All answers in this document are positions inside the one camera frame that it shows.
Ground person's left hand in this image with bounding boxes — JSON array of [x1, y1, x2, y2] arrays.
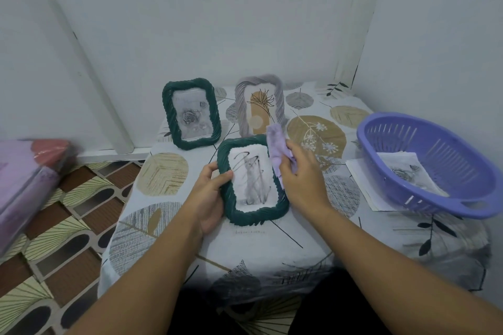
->
[[190, 161, 234, 236]]

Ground person's right hand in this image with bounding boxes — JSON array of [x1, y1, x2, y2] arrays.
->
[[277, 139, 333, 220]]

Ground green frame with scribbled picture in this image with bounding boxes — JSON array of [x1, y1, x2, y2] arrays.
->
[[217, 135, 290, 226]]

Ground purple cleaning cloth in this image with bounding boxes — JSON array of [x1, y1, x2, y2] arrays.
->
[[266, 123, 299, 190]]

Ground person's left forearm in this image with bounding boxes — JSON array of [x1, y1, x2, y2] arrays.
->
[[67, 209, 205, 335]]

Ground person's right forearm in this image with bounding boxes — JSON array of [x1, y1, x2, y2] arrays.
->
[[312, 205, 503, 335]]

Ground leaf patterned tablecloth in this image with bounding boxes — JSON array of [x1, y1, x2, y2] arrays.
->
[[97, 80, 492, 306]]

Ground white paper sheet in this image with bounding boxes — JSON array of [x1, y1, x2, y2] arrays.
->
[[345, 158, 397, 212]]

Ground rose picture paper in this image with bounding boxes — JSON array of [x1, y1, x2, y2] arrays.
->
[[378, 152, 449, 197]]

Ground person's black trousers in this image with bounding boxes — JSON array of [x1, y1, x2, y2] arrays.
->
[[167, 268, 393, 335]]

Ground purple plastic basket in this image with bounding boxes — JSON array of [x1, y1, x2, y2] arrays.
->
[[356, 112, 503, 220]]

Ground pink wrapped bedding package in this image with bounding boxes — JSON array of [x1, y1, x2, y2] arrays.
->
[[0, 138, 77, 257]]

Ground green frame with rose picture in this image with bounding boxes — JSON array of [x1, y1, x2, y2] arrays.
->
[[162, 78, 222, 151]]

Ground grey frame with flower picture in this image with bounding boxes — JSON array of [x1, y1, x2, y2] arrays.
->
[[234, 74, 287, 138]]

